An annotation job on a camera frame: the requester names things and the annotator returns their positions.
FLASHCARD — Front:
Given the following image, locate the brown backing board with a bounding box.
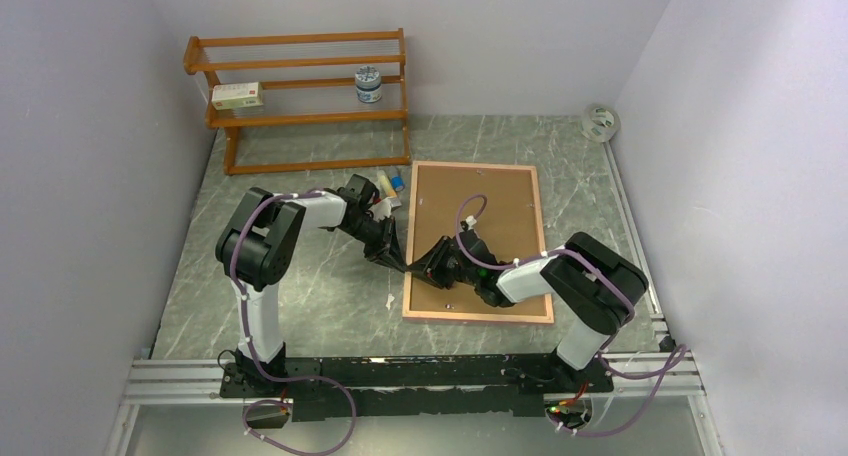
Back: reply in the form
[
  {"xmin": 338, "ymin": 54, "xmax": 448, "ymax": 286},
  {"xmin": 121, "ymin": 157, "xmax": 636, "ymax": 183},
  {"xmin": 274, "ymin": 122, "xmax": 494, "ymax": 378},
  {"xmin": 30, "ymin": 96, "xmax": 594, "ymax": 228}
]
[{"xmin": 409, "ymin": 166, "xmax": 550, "ymax": 316}]

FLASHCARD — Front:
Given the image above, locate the clear tape roll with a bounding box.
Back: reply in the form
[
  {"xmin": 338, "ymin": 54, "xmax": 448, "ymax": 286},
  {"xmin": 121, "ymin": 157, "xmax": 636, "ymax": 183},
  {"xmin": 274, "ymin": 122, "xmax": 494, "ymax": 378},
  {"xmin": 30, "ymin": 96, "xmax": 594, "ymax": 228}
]
[{"xmin": 580, "ymin": 104, "xmax": 621, "ymax": 143}]

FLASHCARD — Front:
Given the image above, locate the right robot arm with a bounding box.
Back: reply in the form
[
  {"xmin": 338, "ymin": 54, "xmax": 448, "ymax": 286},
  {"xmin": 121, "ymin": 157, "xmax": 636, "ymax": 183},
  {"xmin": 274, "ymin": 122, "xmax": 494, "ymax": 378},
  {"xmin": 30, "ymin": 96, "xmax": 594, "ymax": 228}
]
[{"xmin": 406, "ymin": 229, "xmax": 649, "ymax": 391}]

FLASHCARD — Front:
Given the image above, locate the purple cable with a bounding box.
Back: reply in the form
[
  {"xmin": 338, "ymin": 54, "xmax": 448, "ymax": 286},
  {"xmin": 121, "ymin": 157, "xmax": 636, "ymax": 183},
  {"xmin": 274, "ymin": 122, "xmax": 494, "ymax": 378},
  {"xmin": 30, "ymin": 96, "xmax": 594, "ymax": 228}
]
[
  {"xmin": 225, "ymin": 187, "xmax": 359, "ymax": 454},
  {"xmin": 454, "ymin": 194, "xmax": 688, "ymax": 440}
]

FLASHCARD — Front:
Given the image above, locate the wooden shelf rack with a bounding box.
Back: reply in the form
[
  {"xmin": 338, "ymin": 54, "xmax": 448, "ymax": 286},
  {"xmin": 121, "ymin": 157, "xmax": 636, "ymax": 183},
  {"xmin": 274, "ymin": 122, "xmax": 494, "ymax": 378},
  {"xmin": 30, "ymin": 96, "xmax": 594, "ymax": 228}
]
[{"xmin": 182, "ymin": 28, "xmax": 412, "ymax": 176}]

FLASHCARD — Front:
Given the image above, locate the aluminium extrusion frame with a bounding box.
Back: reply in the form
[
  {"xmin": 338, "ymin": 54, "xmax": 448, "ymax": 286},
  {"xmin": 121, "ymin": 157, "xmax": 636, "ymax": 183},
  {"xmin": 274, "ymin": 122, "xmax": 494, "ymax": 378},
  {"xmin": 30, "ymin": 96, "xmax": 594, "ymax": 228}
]
[{"xmin": 105, "ymin": 354, "xmax": 723, "ymax": 455}]

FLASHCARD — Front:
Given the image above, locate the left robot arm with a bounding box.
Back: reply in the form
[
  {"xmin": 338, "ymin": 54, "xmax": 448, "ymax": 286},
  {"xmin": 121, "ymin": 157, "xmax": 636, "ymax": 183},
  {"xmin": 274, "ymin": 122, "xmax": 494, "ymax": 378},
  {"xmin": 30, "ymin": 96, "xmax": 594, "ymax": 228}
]
[{"xmin": 215, "ymin": 174, "xmax": 407, "ymax": 396}]

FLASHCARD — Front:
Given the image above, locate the white green cardboard box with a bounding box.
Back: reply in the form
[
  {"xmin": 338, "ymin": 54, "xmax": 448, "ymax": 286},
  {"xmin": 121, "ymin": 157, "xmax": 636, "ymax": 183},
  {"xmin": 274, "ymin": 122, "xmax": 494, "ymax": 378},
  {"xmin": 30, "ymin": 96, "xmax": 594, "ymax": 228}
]
[{"xmin": 210, "ymin": 82, "xmax": 264, "ymax": 110}]

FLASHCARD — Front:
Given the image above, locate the small blue white jar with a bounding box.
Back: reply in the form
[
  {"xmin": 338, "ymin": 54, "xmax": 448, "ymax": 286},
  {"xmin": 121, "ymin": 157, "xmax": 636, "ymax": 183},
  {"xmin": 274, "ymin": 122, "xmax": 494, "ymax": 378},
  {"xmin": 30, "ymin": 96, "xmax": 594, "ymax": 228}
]
[{"xmin": 354, "ymin": 65, "xmax": 382, "ymax": 104}]

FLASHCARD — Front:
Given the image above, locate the pink picture frame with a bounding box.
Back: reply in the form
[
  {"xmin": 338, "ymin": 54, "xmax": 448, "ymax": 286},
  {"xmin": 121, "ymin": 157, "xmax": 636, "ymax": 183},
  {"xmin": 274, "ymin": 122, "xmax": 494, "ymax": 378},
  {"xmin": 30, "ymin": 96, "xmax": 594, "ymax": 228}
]
[{"xmin": 402, "ymin": 160, "xmax": 556, "ymax": 326}]

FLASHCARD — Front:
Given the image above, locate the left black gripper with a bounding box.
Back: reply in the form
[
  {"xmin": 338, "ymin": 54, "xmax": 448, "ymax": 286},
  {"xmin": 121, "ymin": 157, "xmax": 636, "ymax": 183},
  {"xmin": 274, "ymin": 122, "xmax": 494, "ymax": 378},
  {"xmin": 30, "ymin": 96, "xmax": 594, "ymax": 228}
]
[{"xmin": 343, "ymin": 215, "xmax": 406, "ymax": 275}]

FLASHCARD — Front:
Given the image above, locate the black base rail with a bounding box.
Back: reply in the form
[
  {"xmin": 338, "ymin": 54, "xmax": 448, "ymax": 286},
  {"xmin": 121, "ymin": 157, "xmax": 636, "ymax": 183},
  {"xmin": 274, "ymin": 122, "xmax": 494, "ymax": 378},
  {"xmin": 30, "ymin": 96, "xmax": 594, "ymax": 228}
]
[{"xmin": 219, "ymin": 353, "xmax": 614, "ymax": 422}]

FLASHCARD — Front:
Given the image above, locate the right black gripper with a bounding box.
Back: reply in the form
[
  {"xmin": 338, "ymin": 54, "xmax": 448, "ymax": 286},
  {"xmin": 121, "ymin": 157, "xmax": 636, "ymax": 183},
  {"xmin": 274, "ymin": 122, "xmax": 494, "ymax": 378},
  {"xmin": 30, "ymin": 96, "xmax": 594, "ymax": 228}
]
[{"xmin": 406, "ymin": 236, "xmax": 479, "ymax": 289}]

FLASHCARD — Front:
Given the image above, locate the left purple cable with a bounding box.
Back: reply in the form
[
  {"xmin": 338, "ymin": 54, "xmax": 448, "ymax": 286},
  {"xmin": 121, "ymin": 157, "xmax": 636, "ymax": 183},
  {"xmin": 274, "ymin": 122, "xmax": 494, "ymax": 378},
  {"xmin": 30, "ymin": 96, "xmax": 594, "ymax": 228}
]
[{"xmin": 225, "ymin": 187, "xmax": 359, "ymax": 454}]

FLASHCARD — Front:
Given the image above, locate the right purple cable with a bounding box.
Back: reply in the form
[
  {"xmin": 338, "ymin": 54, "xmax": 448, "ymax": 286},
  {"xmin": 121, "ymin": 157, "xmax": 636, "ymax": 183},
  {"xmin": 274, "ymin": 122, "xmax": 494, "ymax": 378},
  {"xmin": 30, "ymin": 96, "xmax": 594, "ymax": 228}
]
[{"xmin": 454, "ymin": 194, "xmax": 688, "ymax": 440}]

